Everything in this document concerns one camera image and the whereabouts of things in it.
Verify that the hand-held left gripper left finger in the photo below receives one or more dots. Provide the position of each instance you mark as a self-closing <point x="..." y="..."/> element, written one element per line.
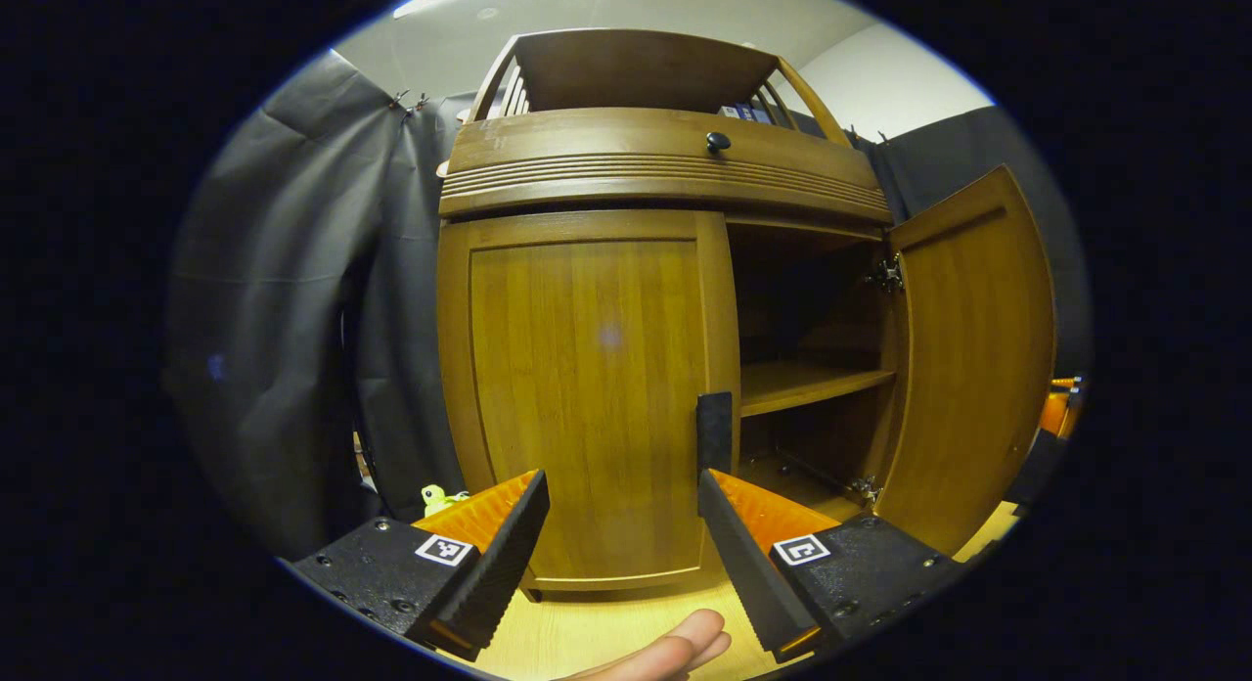
<point x="499" y="573"/>

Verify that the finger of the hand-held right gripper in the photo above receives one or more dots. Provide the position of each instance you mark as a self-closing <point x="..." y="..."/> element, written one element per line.
<point x="1056" y="412"/>

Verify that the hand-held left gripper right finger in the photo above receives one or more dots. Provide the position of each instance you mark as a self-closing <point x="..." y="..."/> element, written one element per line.
<point x="743" y="573"/>

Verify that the wooden shoe cabinet door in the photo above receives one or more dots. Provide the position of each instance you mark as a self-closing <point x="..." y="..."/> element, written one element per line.
<point x="978" y="368"/>
<point x="587" y="368"/>

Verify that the wooden double-door shoe cabinet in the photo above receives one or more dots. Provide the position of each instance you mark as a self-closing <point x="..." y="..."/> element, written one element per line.
<point x="802" y="383"/>

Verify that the metal door hinge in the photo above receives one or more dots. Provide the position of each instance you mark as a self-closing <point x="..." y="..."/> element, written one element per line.
<point x="888" y="275"/>
<point x="865" y="489"/>

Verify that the wooden cabinet drawer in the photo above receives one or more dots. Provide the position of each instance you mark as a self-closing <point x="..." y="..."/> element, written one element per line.
<point x="587" y="162"/>

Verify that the green toy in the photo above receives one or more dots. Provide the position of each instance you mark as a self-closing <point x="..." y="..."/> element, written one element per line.
<point x="440" y="497"/>

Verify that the black backdrop cloth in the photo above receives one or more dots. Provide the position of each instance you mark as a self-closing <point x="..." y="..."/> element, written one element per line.
<point x="293" y="319"/>

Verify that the black drawer knob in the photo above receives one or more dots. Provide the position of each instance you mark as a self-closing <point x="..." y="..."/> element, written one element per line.
<point x="718" y="142"/>

